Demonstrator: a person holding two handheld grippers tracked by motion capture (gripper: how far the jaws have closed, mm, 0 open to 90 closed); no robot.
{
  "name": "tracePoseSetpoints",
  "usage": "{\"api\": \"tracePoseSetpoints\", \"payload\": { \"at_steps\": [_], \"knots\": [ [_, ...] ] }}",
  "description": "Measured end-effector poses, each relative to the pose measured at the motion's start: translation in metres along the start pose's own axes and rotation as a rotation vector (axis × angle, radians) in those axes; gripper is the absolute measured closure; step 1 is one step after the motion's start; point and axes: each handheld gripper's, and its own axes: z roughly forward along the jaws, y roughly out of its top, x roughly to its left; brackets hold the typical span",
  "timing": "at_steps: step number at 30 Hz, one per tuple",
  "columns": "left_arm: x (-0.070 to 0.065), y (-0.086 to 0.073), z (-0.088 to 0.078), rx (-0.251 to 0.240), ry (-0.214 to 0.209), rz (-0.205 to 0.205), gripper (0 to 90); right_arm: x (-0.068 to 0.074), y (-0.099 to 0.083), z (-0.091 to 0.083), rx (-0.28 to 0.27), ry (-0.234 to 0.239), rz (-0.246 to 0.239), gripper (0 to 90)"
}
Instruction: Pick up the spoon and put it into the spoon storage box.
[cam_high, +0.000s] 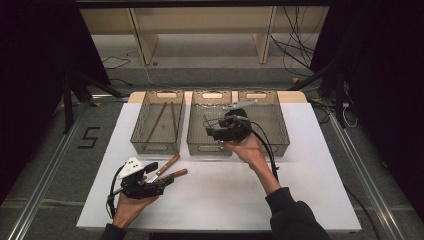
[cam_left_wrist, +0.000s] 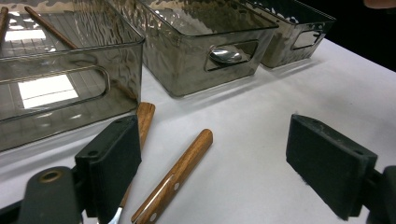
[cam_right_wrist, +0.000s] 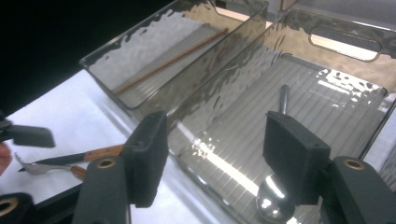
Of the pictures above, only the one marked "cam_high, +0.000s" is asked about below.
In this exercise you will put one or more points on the person's left hand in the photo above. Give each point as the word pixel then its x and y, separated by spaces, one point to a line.
pixel 128 210

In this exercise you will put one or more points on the smoky clear plastic bin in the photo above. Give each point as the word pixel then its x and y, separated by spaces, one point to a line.
pixel 160 136
pixel 196 133
pixel 273 123

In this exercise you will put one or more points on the black stand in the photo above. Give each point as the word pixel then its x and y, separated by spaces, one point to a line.
pixel 340 100
pixel 68 110

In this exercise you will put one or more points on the white table cover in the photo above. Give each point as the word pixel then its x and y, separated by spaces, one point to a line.
pixel 206 200

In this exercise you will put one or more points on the brown chopstick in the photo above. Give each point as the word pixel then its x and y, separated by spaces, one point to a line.
pixel 174 118
pixel 156 121

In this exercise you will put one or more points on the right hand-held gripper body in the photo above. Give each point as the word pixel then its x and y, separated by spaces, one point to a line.
pixel 236 128

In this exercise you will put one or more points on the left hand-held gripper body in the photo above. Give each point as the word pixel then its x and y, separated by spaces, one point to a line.
pixel 140 190

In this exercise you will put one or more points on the aluminium floor rail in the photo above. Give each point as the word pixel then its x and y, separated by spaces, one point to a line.
pixel 110 97
pixel 370 188
pixel 39 193

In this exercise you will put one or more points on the black frame bar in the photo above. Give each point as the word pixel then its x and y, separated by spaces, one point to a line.
pixel 200 3

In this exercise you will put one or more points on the person's right hand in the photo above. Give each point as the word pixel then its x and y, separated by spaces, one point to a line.
pixel 250 150

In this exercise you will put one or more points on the dark curtain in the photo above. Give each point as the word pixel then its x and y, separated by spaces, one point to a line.
pixel 30 83
pixel 390 83

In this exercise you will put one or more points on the light wooden shelf unit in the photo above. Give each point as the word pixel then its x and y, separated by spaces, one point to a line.
pixel 206 20

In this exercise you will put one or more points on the metal spoon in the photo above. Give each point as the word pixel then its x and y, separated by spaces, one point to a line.
pixel 207 121

